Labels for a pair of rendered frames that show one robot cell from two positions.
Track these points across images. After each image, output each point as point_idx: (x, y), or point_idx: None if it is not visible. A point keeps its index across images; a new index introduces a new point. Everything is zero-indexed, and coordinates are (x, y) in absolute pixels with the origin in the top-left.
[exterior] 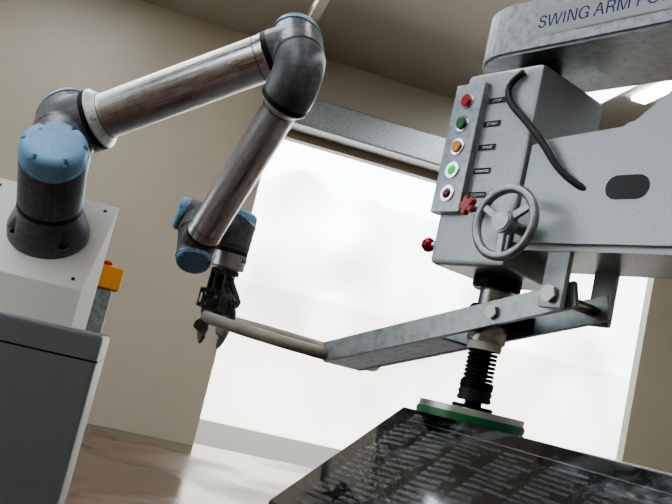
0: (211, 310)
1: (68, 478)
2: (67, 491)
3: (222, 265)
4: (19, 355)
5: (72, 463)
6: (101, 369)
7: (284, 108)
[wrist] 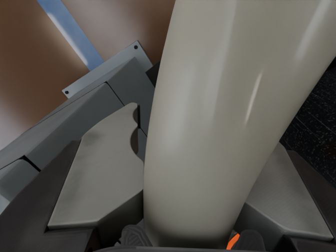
0: (91, 237)
1: (143, 152)
2: (115, 100)
3: None
4: None
5: (142, 161)
6: (41, 149)
7: None
